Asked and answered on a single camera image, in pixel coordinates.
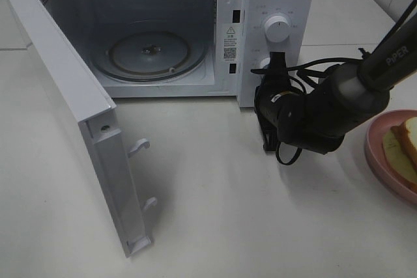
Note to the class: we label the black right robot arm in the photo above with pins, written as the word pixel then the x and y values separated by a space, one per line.
pixel 312 106

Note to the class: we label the white warning label sticker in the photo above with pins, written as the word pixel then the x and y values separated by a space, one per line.
pixel 231 36

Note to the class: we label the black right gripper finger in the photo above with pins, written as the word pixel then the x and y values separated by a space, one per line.
pixel 277 62

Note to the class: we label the glass microwave turntable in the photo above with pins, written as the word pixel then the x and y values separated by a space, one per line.
pixel 148 51

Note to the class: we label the white microwave oven body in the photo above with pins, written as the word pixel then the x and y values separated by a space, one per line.
pixel 79 20

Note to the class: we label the white bread sandwich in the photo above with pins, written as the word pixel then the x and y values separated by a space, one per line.
pixel 399 145

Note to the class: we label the upper white power knob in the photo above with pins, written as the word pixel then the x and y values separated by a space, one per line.
pixel 277 28

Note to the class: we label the pink round plate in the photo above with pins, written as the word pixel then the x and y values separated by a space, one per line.
pixel 375 155

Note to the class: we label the white microwave door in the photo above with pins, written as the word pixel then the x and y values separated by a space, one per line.
pixel 87 113

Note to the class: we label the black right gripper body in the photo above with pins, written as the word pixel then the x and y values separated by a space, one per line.
pixel 275 84

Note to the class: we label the lower white timer knob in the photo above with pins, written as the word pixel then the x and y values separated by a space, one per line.
pixel 263 64

